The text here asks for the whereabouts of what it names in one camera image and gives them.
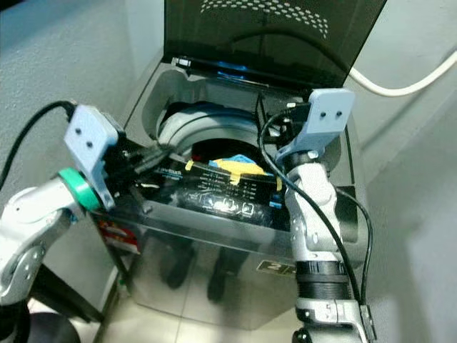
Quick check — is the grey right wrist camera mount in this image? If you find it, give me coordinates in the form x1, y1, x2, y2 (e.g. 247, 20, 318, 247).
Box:
277, 87, 356, 159

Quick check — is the black number label sticker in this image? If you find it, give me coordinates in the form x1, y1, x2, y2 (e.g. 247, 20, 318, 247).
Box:
257, 259, 299, 278

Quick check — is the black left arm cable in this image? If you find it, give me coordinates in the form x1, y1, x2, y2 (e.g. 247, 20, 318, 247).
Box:
0, 100, 76, 190

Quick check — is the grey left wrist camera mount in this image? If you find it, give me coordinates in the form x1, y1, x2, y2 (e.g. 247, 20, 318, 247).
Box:
64, 104, 121, 212

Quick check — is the yellow and blue garment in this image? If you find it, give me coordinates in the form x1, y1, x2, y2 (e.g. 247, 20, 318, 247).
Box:
211, 152, 266, 185

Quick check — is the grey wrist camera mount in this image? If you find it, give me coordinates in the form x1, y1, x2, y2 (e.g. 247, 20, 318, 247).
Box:
64, 104, 121, 212
277, 87, 356, 159

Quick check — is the white water hose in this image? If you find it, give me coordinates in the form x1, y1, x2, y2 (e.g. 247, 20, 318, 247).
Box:
348, 51, 457, 99

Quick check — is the dark glass washer lid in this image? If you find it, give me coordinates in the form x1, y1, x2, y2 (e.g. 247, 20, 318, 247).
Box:
163, 0, 388, 90

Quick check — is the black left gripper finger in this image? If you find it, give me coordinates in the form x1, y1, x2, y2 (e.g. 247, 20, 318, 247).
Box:
139, 141, 178, 172
125, 182, 156, 215

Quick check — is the silver top load washing machine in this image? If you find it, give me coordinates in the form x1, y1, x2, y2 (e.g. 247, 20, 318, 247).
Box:
96, 56, 365, 331

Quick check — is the black washer control panel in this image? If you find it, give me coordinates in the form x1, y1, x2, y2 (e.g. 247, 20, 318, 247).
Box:
150, 159, 286, 231

